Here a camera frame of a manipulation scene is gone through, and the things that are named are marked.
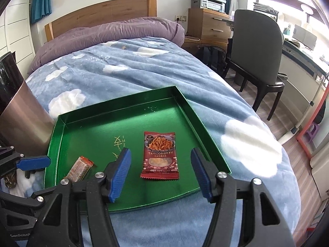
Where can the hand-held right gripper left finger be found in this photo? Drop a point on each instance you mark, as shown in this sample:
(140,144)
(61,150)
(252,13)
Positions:
(119,175)

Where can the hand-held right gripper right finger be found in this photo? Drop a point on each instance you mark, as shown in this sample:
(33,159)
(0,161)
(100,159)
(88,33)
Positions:
(203,177)

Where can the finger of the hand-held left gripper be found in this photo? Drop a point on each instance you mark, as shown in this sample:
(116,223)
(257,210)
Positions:
(33,162)
(25,201)

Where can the brown snack packet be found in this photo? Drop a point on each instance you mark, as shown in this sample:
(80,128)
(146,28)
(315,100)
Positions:
(10,180)

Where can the dark red snack packet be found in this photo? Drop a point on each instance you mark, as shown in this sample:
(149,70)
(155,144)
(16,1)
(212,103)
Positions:
(159,157)

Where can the green tray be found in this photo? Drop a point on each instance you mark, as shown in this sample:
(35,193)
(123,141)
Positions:
(102,133)

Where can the small pink candy packet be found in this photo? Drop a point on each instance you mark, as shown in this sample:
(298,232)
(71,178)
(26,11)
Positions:
(78,169)

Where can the bronze and black canister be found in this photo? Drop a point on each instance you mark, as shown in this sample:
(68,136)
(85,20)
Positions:
(23,113)

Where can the blue cloud print blanket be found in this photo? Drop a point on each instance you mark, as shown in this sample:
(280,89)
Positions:
(154,77)

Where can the purple stool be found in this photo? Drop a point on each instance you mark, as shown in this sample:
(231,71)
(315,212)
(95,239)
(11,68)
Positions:
(309,133)

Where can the white cabinet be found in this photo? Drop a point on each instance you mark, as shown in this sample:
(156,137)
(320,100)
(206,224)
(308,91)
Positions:
(321,167)

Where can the black backpack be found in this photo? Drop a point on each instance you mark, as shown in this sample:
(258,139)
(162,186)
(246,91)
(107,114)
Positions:
(213,59)

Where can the white wardrobe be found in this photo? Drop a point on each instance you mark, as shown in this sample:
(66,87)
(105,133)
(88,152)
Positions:
(12,30)

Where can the grey chair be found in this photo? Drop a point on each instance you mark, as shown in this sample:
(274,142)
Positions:
(254,46)

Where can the wooden drawer cabinet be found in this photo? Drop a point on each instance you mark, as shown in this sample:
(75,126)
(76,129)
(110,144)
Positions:
(205,25)

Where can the white desk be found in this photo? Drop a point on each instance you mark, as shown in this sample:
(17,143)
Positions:
(303,54)

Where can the teal curtain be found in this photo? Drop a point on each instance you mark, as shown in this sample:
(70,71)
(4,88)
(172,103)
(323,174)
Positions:
(42,0)

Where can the wooden headboard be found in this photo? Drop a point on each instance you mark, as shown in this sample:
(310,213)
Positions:
(102,10)

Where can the silver monitor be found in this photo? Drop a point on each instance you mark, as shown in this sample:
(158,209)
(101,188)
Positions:
(304,37)

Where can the white printer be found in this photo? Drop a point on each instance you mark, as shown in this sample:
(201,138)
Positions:
(210,3)

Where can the stack of papers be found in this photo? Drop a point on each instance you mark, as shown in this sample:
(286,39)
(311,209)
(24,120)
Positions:
(266,9)

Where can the white desk lamp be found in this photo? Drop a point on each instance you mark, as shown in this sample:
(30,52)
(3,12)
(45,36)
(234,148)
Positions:
(307,8)

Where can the coral metal frame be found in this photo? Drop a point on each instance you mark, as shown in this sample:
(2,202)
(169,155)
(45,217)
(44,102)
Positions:
(312,118)

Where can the wall socket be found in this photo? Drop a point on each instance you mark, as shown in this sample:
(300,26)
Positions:
(180,18)

